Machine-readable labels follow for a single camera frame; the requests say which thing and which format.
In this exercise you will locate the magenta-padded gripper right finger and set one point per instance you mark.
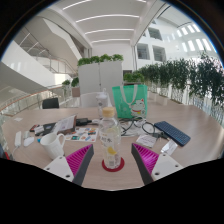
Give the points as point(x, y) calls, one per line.
point(150, 160)

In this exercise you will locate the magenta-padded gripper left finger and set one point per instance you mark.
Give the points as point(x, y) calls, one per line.
point(76, 161)

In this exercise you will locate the clear drink bottle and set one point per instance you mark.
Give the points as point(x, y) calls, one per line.
point(110, 140)

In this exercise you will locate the white printed card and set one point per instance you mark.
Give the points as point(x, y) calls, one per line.
point(146, 140)

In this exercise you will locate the clear plastic packet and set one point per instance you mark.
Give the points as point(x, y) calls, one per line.
point(169, 147)

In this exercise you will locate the colourful sticker sheet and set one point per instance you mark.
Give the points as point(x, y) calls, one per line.
point(83, 135)

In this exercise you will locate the red round coaster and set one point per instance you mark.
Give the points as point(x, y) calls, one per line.
point(122, 165)

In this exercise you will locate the white ceramic mug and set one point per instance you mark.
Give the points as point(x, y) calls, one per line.
point(51, 145)

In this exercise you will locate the open paperback book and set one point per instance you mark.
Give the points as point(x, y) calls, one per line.
point(66, 125)

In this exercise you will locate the black power brick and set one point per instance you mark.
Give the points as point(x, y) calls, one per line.
point(83, 121)

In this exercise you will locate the white computer mouse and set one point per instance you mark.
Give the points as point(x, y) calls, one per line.
point(28, 141)

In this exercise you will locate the green tote bag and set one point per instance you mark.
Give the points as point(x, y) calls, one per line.
point(133, 100)

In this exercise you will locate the white plug adapter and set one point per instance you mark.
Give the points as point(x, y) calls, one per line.
point(18, 139)

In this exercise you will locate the white chair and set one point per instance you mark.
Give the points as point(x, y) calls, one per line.
point(88, 100)

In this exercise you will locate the clear shaker bottle, white lid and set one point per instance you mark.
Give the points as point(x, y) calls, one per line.
point(102, 103)

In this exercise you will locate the black chair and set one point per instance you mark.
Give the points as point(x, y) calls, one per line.
point(50, 103)

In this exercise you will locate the small potted shrubs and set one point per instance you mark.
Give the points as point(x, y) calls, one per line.
point(75, 83)

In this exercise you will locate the row of potted trees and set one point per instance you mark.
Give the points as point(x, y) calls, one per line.
point(200, 80)

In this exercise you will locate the ceiling light strips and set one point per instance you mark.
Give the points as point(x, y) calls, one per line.
point(106, 17)

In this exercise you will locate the white planter wall with greenery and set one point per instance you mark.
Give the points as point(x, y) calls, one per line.
point(100, 76)

